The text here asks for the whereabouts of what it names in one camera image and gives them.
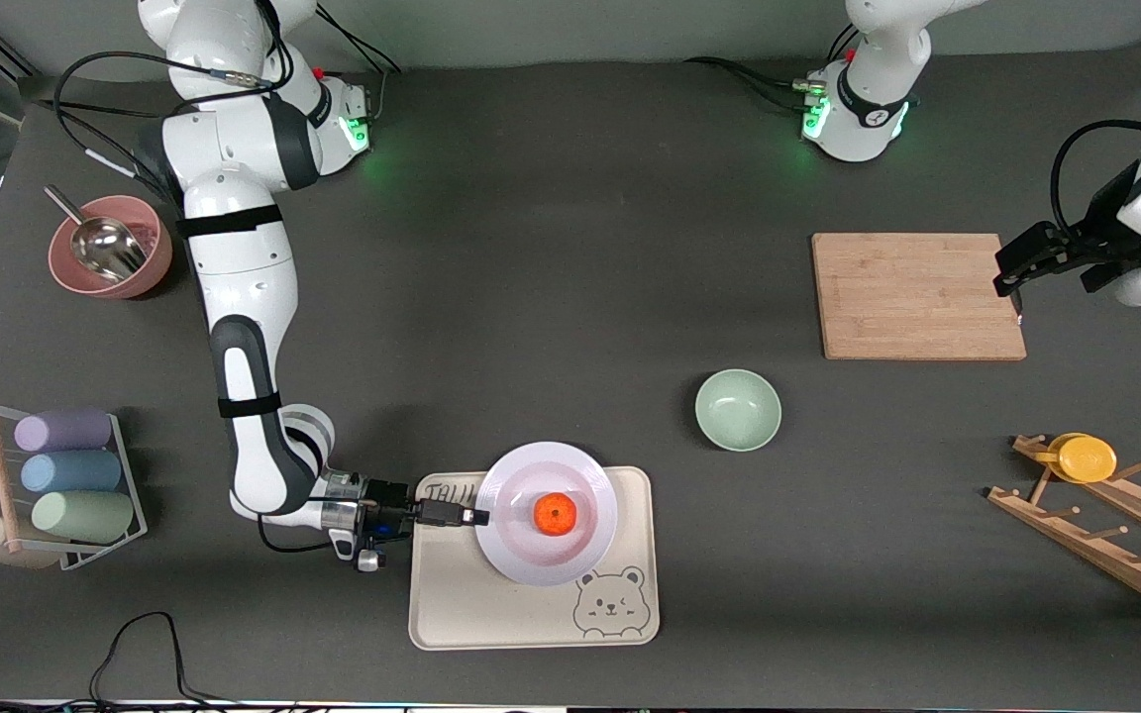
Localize white round plate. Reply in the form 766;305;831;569
476;441;621;587

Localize orange fruit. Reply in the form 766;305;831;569
535;492;578;537

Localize cream bear print tray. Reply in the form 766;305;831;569
409;466;661;652

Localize wooden cutting board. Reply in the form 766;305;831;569
811;233;1028;361

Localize yellow cup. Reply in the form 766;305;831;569
1048;433;1118;484

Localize wooden peg drying rack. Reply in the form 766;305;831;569
986;434;1141;625

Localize pale green bowl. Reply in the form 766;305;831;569
694;368;783;453

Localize green cup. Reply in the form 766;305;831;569
32;490;136;545

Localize blue cup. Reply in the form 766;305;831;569
20;450;123;494

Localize purple cup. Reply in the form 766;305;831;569
14;409;114;454

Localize pink bowl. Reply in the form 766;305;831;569
48;194;174;300

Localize metal scoop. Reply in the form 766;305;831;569
44;184;149;283

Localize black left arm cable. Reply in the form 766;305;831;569
1051;119;1141;239

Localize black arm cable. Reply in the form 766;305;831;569
53;50;284;209
1051;119;1141;239

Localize black floor cable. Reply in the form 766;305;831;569
90;612;235;706

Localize white wire cup rack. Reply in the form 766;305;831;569
0;398;149;572

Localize black left base cables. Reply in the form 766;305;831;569
684;25;859;110

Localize black base cables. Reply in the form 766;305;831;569
684;25;859;110
308;10;403;125

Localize black right base cables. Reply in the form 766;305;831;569
308;10;403;125

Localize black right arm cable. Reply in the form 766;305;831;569
53;50;284;209

